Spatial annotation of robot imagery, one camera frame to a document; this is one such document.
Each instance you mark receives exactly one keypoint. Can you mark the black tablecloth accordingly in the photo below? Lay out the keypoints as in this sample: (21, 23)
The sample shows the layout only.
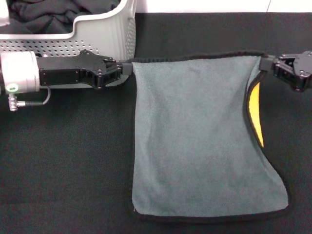
(61, 158)

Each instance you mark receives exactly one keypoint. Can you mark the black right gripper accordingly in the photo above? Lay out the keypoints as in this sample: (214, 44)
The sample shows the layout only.
(304, 70)

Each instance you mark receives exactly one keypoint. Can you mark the yellow and grey towel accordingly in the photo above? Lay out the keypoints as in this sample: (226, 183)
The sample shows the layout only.
(190, 134)

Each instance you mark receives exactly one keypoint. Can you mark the black cloth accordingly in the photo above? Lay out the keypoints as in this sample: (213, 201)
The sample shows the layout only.
(48, 17)

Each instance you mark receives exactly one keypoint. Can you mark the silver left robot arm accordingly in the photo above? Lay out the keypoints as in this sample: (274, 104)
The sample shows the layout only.
(22, 70)

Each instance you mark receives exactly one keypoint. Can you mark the grey perforated storage box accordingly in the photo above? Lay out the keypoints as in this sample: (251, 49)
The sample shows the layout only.
(104, 31)

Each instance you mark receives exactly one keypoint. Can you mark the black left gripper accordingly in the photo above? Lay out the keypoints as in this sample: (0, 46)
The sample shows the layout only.
(63, 70)

